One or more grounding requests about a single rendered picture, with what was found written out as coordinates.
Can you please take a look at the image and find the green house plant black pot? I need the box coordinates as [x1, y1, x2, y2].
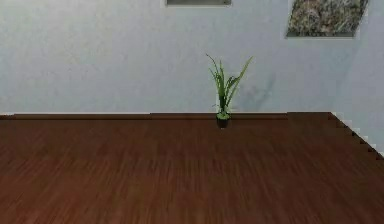
[205, 53, 254, 130]

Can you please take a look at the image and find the white framed grey picture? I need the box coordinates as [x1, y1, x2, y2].
[164, 0, 233, 8]

